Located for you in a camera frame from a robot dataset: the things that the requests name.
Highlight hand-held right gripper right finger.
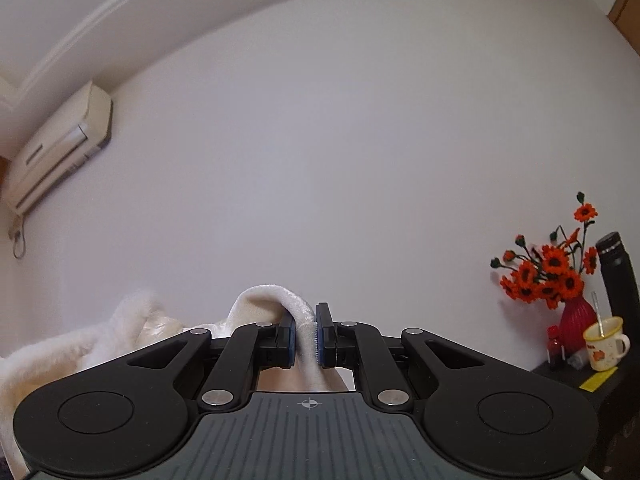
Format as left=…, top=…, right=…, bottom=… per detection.
left=315, top=302, right=518, bottom=413

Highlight cream floral mug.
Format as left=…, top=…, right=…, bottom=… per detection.
left=582, top=316, right=632, bottom=372

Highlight cream fleece sequin-cuffed garment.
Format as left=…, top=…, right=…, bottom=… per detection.
left=0, top=284, right=353, bottom=480

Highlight wooden door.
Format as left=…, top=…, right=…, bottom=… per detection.
left=609, top=0, right=640, bottom=56

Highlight metal spoon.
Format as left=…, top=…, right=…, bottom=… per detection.
left=591, top=291, right=606, bottom=341

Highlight white wall air conditioner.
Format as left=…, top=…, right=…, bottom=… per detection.
left=5, top=80, right=113, bottom=213

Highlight black thermos bottle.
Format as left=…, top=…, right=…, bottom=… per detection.
left=595, top=231, right=640, bottom=361

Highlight yellow paper note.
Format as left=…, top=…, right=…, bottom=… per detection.
left=580, top=366, right=620, bottom=392

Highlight small red bottle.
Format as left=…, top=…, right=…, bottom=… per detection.
left=546, top=325, right=566, bottom=363

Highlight black box appliance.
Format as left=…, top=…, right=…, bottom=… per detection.
left=530, top=360, right=640, bottom=480

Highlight orange artificial flowers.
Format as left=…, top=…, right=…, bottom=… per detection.
left=490, top=191, right=599, bottom=311

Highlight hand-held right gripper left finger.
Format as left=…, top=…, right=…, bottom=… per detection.
left=122, top=312, right=298, bottom=413

